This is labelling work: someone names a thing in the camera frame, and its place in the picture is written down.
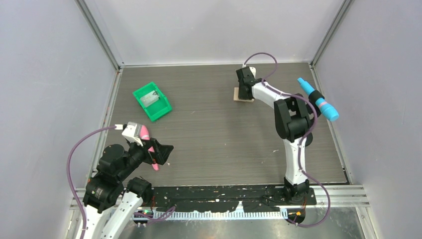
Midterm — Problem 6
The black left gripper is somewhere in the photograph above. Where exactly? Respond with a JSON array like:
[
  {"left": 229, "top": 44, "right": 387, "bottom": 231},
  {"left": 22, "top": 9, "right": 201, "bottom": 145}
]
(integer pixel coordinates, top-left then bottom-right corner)
[{"left": 118, "top": 134, "right": 173, "bottom": 180}]

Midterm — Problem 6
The beige card holder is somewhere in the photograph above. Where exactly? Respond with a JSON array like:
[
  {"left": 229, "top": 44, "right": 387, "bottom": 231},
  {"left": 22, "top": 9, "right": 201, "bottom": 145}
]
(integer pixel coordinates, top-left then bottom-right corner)
[{"left": 233, "top": 87, "right": 255, "bottom": 103}]

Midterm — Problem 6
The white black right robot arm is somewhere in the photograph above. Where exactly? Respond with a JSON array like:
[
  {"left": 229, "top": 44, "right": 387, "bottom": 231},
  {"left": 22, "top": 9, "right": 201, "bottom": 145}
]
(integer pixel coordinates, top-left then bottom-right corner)
[{"left": 234, "top": 66, "right": 313, "bottom": 205}]

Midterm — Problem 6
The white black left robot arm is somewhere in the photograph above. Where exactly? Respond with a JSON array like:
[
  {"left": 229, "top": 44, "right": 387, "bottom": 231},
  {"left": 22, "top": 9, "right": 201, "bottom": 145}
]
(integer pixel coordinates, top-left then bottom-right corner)
[{"left": 76, "top": 138, "right": 174, "bottom": 239}]

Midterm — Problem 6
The pink toy microphone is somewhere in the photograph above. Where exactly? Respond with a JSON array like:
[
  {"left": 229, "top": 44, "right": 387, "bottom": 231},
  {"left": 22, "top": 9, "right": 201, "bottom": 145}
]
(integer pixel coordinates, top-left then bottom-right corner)
[{"left": 137, "top": 124, "right": 160, "bottom": 171}]

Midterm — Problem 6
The green plastic bin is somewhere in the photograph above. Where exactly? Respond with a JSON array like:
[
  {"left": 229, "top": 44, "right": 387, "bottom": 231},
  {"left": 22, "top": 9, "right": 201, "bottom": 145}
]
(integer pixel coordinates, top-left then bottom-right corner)
[{"left": 132, "top": 82, "right": 173, "bottom": 122}]

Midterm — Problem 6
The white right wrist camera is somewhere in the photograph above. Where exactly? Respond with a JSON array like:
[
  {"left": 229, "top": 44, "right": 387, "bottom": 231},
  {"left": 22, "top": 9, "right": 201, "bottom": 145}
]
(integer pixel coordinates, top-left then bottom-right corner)
[{"left": 249, "top": 67, "right": 256, "bottom": 78}]

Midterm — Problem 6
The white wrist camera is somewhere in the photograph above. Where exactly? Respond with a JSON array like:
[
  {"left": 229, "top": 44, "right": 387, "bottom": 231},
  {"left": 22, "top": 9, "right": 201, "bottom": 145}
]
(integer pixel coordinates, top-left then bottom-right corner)
[
  {"left": 121, "top": 122, "right": 148, "bottom": 146},
  {"left": 249, "top": 67, "right": 256, "bottom": 78}
]

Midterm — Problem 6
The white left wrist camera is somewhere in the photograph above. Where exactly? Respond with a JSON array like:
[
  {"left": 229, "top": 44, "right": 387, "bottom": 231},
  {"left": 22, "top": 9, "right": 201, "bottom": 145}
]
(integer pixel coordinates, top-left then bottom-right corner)
[{"left": 121, "top": 122, "right": 148, "bottom": 146}]

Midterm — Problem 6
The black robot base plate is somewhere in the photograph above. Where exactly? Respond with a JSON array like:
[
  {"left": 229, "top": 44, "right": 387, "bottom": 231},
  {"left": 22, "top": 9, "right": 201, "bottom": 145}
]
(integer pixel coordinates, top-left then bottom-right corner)
[{"left": 142, "top": 185, "right": 317, "bottom": 213}]

